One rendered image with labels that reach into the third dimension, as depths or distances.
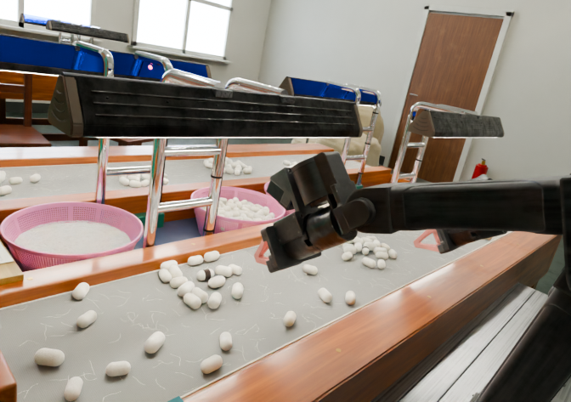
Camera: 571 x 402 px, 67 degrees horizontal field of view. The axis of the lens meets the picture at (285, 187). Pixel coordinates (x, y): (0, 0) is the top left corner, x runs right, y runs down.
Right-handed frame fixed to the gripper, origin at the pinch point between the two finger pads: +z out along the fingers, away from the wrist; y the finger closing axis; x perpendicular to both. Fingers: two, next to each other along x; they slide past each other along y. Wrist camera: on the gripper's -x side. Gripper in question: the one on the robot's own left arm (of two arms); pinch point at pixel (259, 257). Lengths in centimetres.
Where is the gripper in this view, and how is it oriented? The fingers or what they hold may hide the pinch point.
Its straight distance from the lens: 74.1
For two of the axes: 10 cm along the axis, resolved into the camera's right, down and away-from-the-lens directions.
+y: -6.9, 0.8, -7.2
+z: -6.5, 3.7, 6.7
